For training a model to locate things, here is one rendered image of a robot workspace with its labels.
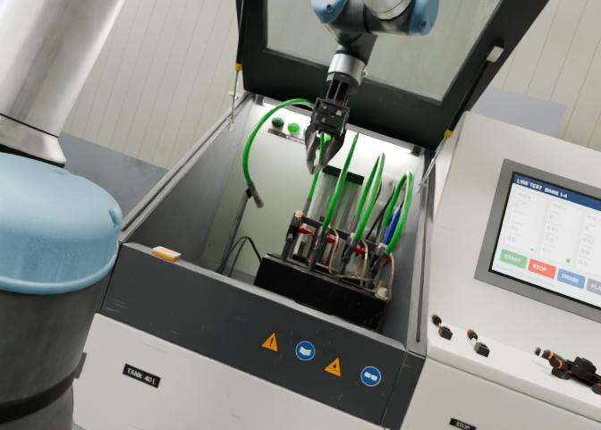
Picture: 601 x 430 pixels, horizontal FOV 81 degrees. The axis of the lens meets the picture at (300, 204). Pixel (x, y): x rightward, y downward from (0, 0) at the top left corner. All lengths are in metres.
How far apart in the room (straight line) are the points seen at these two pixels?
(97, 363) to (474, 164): 1.05
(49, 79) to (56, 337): 0.22
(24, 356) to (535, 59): 3.94
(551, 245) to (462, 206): 0.24
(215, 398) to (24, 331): 0.61
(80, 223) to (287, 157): 1.05
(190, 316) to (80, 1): 0.59
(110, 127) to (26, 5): 4.36
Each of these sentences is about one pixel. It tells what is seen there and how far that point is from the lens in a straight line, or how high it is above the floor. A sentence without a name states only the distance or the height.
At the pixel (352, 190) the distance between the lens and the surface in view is 1.21.
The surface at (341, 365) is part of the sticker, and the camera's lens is 0.77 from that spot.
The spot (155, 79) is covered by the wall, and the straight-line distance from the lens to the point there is 4.54.
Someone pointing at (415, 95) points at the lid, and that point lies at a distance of 1.17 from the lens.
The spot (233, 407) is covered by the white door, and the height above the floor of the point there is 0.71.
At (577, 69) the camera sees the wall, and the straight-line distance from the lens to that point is 4.06.
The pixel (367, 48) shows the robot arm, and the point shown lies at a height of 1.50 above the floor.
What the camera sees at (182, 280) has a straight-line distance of 0.79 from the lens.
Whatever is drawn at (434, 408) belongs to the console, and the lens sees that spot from 0.83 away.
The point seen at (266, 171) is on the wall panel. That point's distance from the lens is 1.27.
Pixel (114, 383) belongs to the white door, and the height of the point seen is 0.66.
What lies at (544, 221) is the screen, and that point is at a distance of 1.14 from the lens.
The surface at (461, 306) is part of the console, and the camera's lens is 1.02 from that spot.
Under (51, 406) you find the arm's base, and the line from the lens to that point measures 0.33.
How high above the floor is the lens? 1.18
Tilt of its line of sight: 2 degrees down
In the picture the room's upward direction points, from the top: 19 degrees clockwise
